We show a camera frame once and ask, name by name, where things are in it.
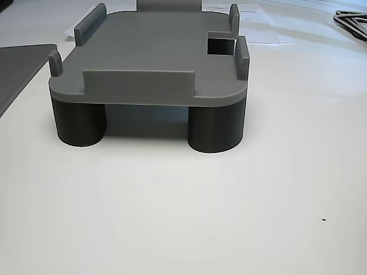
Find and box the grey holder with black legs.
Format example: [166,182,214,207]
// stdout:
[47,0,251,154]

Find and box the white paper sheet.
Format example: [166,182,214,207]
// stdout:
[64,14,97,38]
[200,0,296,45]

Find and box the grey flat tray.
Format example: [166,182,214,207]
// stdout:
[0,44,58,117]

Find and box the black flat frame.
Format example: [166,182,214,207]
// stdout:
[333,10,367,43]

